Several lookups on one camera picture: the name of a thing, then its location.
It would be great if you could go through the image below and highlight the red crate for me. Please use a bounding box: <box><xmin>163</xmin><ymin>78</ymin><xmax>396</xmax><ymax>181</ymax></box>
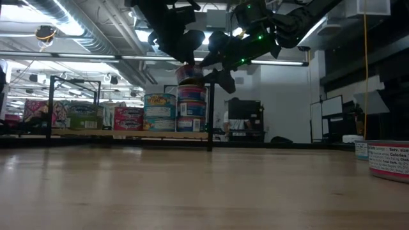
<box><xmin>4</xmin><ymin>114</ymin><xmax>22</xmax><ymax>130</ymax></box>

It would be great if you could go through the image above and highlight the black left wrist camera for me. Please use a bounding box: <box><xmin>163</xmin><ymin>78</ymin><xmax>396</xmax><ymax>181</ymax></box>
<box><xmin>172</xmin><ymin>5</ymin><xmax>197</xmax><ymax>26</ymax></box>

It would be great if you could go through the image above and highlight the black cabinet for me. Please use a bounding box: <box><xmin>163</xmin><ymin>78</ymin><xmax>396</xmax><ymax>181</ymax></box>
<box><xmin>227</xmin><ymin>97</ymin><xmax>265</xmax><ymax>143</ymax></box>

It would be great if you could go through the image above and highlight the black bag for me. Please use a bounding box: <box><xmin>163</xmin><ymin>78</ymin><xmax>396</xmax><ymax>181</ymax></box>
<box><xmin>270</xmin><ymin>135</ymin><xmax>294</xmax><ymax>144</ymax></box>

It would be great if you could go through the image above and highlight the silver-lid green label can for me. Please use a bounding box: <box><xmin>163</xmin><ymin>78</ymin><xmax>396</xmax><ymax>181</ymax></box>
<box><xmin>66</xmin><ymin>116</ymin><xmax>105</xmax><ymax>131</ymax></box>

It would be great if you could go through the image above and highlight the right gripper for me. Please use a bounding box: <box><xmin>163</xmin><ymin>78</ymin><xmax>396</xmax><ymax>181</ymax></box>
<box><xmin>198</xmin><ymin>31</ymin><xmax>282</xmax><ymax>94</ymax></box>

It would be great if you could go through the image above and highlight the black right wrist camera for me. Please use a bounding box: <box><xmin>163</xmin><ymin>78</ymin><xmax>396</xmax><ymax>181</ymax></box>
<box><xmin>235</xmin><ymin>1</ymin><xmax>271</xmax><ymax>31</ymax></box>

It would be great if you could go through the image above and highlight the white board panel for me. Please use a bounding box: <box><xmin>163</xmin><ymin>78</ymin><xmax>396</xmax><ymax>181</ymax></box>
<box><xmin>309</xmin><ymin>95</ymin><xmax>344</xmax><ymax>143</ymax></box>

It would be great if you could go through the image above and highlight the silver ventilation duct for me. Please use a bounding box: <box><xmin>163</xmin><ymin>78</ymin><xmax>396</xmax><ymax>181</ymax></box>
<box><xmin>24</xmin><ymin>0</ymin><xmax>159</xmax><ymax>86</ymax></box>

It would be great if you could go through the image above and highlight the wooden shelf board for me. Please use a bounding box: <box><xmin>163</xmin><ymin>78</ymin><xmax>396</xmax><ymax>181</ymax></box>
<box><xmin>50</xmin><ymin>129</ymin><xmax>210</xmax><ymax>141</ymax></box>

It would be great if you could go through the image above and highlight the silver-lid teal label can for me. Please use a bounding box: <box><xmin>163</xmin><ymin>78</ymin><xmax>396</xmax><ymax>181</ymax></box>
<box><xmin>143</xmin><ymin>118</ymin><xmax>176</xmax><ymax>132</ymax></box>
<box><xmin>354</xmin><ymin>139</ymin><xmax>370</xmax><ymax>162</ymax></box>
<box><xmin>143</xmin><ymin>105</ymin><xmax>176</xmax><ymax>119</ymax></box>

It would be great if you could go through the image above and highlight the silver-lid red label can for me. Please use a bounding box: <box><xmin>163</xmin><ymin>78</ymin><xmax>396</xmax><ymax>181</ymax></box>
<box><xmin>367</xmin><ymin>140</ymin><xmax>409</xmax><ymax>185</ymax></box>
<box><xmin>113</xmin><ymin>118</ymin><xmax>144</xmax><ymax>132</ymax></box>

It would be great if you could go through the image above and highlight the black table frame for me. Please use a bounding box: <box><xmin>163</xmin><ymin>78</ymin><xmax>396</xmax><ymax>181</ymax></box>
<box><xmin>0</xmin><ymin>135</ymin><xmax>357</xmax><ymax>151</ymax></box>

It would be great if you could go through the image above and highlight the teal yellow label can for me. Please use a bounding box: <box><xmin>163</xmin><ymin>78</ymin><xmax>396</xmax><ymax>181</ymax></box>
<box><xmin>143</xmin><ymin>93</ymin><xmax>177</xmax><ymax>107</ymax></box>

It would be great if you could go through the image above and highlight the grey ceiling box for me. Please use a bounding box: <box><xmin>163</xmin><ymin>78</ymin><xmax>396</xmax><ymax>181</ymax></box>
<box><xmin>206</xmin><ymin>8</ymin><xmax>230</xmax><ymax>31</ymax></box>

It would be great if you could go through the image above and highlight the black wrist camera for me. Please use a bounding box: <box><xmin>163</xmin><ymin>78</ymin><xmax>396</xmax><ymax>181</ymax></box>
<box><xmin>235</xmin><ymin>1</ymin><xmax>271</xmax><ymax>31</ymax></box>
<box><xmin>172</xmin><ymin>5</ymin><xmax>197</xmax><ymax>26</ymax></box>

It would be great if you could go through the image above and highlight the small white ceiling unit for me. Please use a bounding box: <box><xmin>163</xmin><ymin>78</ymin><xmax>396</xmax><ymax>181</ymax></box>
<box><xmin>316</xmin><ymin>19</ymin><xmax>343</xmax><ymax>36</ymax></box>

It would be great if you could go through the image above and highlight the large white ceiling unit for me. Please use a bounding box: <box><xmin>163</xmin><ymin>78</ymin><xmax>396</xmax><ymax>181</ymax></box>
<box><xmin>344</xmin><ymin>0</ymin><xmax>391</xmax><ymax>19</ymax></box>

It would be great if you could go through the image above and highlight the white angled panel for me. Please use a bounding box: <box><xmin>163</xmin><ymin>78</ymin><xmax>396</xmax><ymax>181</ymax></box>
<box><xmin>353</xmin><ymin>90</ymin><xmax>390</xmax><ymax>115</ymax></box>

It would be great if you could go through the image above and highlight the pendant light bar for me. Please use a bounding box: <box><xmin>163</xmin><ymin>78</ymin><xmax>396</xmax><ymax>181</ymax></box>
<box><xmin>0</xmin><ymin>50</ymin><xmax>121</xmax><ymax>63</ymax></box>
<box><xmin>120</xmin><ymin>54</ymin><xmax>205</xmax><ymax>63</ymax></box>
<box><xmin>251</xmin><ymin>59</ymin><xmax>309</xmax><ymax>67</ymax></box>

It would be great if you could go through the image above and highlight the black shelf side frame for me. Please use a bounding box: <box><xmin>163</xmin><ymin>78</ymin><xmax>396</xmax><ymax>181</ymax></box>
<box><xmin>206</xmin><ymin>81</ymin><xmax>215</xmax><ymax>153</ymax></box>
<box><xmin>44</xmin><ymin>75</ymin><xmax>102</xmax><ymax>140</ymax></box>

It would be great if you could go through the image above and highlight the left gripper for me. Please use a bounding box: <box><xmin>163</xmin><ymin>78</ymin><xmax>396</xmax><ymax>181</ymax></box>
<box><xmin>150</xmin><ymin>19</ymin><xmax>205</xmax><ymax>65</ymax></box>

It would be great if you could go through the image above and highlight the white box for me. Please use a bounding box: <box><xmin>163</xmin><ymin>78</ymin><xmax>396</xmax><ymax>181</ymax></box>
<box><xmin>342</xmin><ymin>134</ymin><xmax>365</xmax><ymax>144</ymax></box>

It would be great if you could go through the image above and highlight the person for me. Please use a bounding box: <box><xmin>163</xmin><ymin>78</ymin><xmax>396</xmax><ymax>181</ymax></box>
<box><xmin>222</xmin><ymin>110</ymin><xmax>254</xmax><ymax>134</ymax></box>

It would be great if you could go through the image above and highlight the black ceiling cable reel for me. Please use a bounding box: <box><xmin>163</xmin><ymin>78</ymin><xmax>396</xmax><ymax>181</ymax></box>
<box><xmin>34</xmin><ymin>25</ymin><xmax>58</xmax><ymax>44</ymax></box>

